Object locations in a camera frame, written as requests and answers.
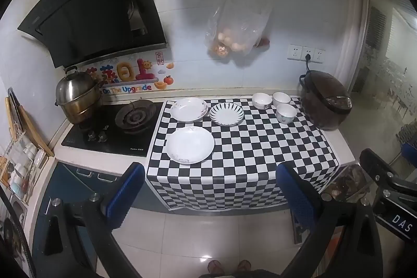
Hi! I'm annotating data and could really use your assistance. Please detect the plain white bowl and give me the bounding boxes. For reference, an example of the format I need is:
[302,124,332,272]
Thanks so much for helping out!
[272,91,291,107]

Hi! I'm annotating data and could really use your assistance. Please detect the colourful wall sticker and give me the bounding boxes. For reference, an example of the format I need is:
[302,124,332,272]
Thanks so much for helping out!
[85,52,175,96]

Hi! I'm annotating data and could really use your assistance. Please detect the black glass gas stove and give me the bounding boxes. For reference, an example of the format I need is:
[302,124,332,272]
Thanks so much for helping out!
[61,100,163,157]

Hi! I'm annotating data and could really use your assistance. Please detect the white bowl with dark print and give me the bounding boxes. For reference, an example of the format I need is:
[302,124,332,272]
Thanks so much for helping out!
[252,92,272,110]

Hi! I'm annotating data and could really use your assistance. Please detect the stainless steel steamer pot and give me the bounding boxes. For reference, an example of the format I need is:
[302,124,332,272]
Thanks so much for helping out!
[55,66,104,125]

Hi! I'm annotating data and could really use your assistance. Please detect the blue striped white plate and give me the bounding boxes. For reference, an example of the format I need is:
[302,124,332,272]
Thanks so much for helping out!
[209,103,245,127]

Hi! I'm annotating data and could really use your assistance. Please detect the clear plastic bag of eggs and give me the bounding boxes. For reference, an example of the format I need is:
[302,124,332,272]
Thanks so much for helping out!
[205,0,273,64]

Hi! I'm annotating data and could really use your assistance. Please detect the countertop storage rack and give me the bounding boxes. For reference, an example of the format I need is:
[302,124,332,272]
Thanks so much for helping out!
[0,131,49,203]

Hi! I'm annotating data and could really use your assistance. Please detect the round gas burner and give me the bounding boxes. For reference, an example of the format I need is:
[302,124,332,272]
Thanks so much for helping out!
[115,100,157,135]

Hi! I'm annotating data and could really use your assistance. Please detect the wooden cutting board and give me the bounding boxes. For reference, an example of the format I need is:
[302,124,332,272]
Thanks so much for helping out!
[5,87,54,157]

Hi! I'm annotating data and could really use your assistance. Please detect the black white checkered cloth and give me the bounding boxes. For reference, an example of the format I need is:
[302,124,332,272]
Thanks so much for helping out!
[146,97,341,211]

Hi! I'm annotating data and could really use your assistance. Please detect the person's left foot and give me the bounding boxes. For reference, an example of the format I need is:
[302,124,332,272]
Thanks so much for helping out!
[208,260,225,275]

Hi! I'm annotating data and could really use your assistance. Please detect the brown rice cooker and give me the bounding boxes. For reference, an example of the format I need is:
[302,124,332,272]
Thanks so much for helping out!
[299,70,353,131]

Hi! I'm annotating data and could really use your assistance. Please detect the white plate with floral print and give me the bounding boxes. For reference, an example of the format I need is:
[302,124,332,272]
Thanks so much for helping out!
[170,97,209,123]

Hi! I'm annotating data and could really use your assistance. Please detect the black range hood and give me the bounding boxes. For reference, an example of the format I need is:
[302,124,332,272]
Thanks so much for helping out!
[17,0,167,68]

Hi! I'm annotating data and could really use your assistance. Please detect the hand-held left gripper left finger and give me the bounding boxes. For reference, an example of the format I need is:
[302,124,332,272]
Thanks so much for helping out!
[31,161,146,278]

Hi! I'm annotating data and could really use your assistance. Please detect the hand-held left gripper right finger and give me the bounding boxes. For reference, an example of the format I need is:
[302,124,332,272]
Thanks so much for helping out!
[275,162,383,278]

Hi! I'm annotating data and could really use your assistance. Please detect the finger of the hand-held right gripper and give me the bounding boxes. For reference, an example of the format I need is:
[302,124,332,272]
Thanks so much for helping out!
[371,182,417,217]
[359,148,417,190]

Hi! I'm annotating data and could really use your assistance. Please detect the white bowl blue red flowers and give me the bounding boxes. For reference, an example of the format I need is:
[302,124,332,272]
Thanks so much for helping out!
[276,103,298,124]

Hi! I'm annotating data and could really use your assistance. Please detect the plain white plate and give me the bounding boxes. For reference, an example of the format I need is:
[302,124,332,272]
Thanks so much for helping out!
[165,126,216,164]

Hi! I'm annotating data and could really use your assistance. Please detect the frosted glass door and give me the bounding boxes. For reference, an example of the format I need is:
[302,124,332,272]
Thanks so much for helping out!
[339,0,417,168]

